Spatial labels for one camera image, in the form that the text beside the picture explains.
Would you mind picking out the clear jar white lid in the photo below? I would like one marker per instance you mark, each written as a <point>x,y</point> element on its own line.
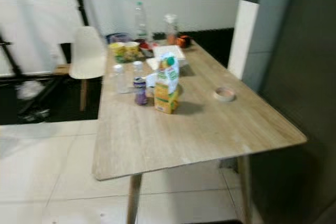
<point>170,29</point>

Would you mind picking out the tall clear plastic bottle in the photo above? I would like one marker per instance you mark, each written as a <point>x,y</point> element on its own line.
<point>140,22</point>

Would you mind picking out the yellow green juice carton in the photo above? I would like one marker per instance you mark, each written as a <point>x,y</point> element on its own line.
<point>166,87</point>

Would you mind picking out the white lidded food container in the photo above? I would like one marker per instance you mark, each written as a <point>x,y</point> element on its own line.
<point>169,51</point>

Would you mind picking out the white plastic chair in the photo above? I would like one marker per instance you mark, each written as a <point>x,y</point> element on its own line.
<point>88,53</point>

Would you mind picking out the grey fridge cabinet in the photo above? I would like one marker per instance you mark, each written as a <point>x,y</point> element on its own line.
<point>310,77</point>

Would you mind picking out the light wooden table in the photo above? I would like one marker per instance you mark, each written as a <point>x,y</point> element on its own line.
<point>189,124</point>

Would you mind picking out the yellow cup noodles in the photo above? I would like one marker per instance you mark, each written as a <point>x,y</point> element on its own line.
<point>132,51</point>
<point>117,52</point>

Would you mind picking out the dark blue bowl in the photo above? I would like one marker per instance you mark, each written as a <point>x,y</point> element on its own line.
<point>118,37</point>

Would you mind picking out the small clear water bottle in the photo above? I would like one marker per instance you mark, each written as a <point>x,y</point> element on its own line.
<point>119,80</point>
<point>138,69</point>

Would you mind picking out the white plastic bag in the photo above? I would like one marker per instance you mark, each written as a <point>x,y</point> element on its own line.
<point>30,90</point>

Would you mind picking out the beige tape roll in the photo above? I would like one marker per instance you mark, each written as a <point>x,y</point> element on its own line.
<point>224,94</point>

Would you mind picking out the orange black object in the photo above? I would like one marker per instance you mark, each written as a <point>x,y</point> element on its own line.
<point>184,40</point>

